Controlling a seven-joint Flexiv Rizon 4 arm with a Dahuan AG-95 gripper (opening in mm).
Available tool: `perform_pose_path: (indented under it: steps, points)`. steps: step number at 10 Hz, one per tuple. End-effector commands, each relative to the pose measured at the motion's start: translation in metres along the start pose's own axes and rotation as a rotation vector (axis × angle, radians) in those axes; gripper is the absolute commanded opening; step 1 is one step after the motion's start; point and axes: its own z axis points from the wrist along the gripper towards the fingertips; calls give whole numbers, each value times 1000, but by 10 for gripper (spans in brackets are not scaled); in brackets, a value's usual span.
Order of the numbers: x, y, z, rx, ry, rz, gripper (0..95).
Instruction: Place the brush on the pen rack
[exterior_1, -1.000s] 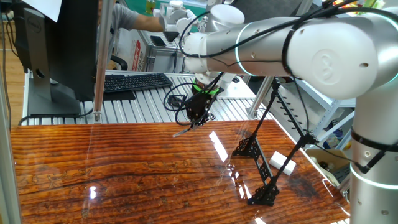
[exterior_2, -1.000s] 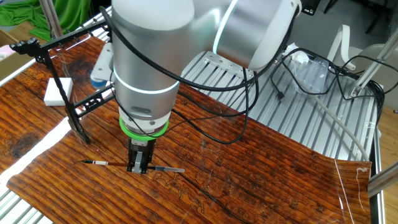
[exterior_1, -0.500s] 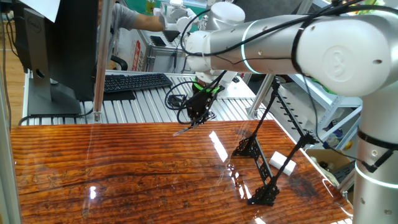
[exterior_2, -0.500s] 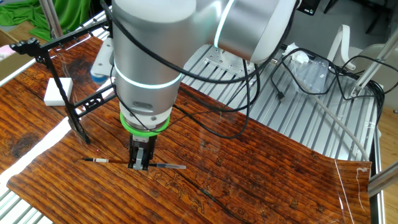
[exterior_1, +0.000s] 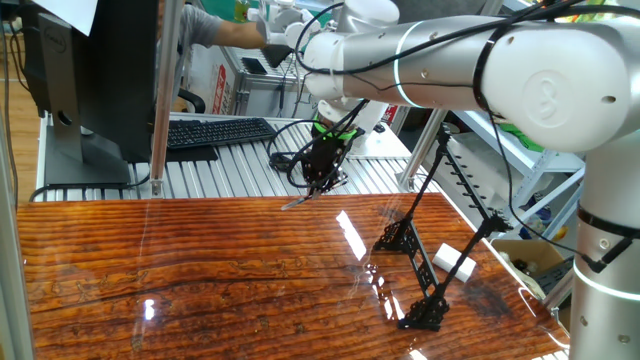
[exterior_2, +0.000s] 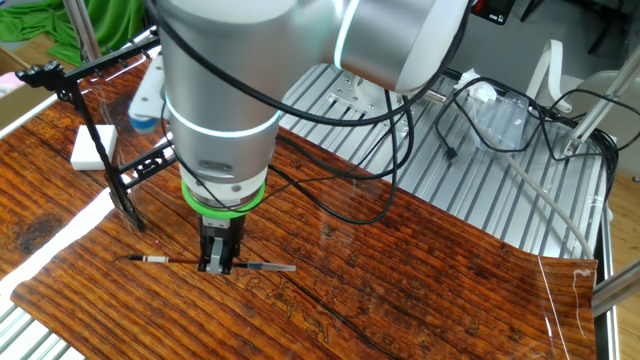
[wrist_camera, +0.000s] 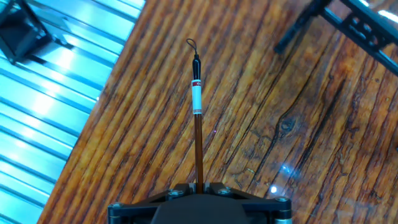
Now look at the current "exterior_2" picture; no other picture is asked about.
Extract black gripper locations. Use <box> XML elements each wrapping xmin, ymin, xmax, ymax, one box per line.
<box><xmin>197</xmin><ymin>213</ymin><xmax>247</xmax><ymax>276</ymax></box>

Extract thin black pen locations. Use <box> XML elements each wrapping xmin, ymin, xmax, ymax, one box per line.
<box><xmin>127</xmin><ymin>254</ymin><xmax>297</xmax><ymax>273</ymax></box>

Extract black pen rack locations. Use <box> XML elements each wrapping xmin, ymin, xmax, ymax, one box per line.
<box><xmin>14</xmin><ymin>27</ymin><xmax>179</xmax><ymax>234</ymax></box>

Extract white foam block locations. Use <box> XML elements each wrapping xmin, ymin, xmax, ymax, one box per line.
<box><xmin>69</xmin><ymin>123</ymin><xmax>119</xmax><ymax>172</ymax></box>

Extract wood grain table mat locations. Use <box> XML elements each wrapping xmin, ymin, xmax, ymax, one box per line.
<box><xmin>0</xmin><ymin>55</ymin><xmax>599</xmax><ymax>360</ymax></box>

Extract aluminium robot mounting plate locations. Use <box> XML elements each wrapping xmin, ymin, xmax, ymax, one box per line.
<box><xmin>327</xmin><ymin>69</ymin><xmax>416</xmax><ymax>135</ymax></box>

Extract cardboard box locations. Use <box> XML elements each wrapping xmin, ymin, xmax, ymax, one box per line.
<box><xmin>0</xmin><ymin>45</ymin><xmax>54</xmax><ymax>132</ymax></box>

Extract green cloth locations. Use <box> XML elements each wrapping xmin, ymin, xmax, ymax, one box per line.
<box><xmin>0</xmin><ymin>0</ymin><xmax>147</xmax><ymax>67</ymax></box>

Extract silver metal cylinder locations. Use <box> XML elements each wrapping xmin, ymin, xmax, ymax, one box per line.
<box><xmin>423</xmin><ymin>88</ymin><xmax>449</xmax><ymax>106</ymax></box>

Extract white crumpled paper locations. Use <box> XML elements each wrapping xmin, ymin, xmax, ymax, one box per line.
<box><xmin>453</xmin><ymin>67</ymin><xmax>497</xmax><ymax>104</ymax></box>

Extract clear plastic bag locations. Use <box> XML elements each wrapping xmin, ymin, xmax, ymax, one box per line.
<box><xmin>469</xmin><ymin>92</ymin><xmax>532</xmax><ymax>152</ymax></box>

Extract black meter red digits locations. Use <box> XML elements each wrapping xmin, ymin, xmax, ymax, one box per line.
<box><xmin>470</xmin><ymin>0</ymin><xmax>517</xmax><ymax>26</ymax></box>

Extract white plastic chair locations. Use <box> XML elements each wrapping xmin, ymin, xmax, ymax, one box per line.
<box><xmin>525</xmin><ymin>39</ymin><xmax>640</xmax><ymax>151</ymax></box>

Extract green flange ring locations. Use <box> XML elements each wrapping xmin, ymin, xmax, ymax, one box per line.
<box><xmin>180</xmin><ymin>179</ymin><xmax>267</xmax><ymax>222</ymax></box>

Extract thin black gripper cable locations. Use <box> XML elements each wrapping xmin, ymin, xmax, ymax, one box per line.
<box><xmin>159</xmin><ymin>89</ymin><xmax>416</xmax><ymax>226</ymax></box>

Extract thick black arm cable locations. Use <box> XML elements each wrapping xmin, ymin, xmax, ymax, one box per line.
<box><xmin>142</xmin><ymin>0</ymin><xmax>471</xmax><ymax>128</ymax></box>

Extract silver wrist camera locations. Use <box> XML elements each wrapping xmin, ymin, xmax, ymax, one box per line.
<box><xmin>128</xmin><ymin>53</ymin><xmax>169</xmax><ymax>135</ymax></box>

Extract black usb cable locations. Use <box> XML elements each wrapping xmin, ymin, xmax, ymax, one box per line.
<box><xmin>433</xmin><ymin>74</ymin><xmax>551</xmax><ymax>166</ymax></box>

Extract aluminium frame post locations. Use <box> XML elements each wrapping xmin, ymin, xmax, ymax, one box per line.
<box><xmin>62</xmin><ymin>0</ymin><xmax>101</xmax><ymax>64</ymax></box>
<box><xmin>591</xmin><ymin>258</ymin><xmax>640</xmax><ymax>319</ymax></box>
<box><xmin>563</xmin><ymin>58</ymin><xmax>640</xmax><ymax>157</ymax></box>

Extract grey hose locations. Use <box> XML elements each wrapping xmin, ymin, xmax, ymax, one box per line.
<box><xmin>469</xmin><ymin>124</ymin><xmax>596</xmax><ymax>260</ymax></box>

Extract black cable bundle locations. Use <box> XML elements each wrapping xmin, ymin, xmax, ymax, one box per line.
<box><xmin>529</xmin><ymin>87</ymin><xmax>624</xmax><ymax>201</ymax></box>

